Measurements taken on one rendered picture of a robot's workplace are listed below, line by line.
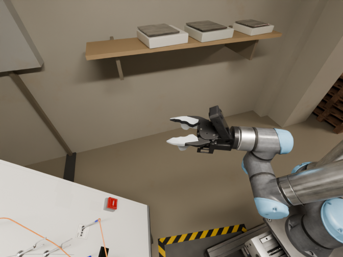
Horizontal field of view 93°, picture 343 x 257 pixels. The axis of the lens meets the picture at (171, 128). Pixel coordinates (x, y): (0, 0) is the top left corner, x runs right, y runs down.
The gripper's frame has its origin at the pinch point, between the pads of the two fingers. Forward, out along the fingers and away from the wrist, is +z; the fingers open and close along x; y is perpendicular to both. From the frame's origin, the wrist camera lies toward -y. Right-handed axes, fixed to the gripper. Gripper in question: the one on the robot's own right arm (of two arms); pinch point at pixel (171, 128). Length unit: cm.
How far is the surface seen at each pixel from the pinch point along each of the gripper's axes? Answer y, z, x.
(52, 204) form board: 26, 44, -21
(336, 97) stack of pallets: 138, -238, 196
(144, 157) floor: 170, 51, 75
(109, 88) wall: 81, 88, 114
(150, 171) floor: 167, 38, 54
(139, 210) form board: 65, 19, -13
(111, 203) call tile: 44, 29, -15
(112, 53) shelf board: 19, 53, 79
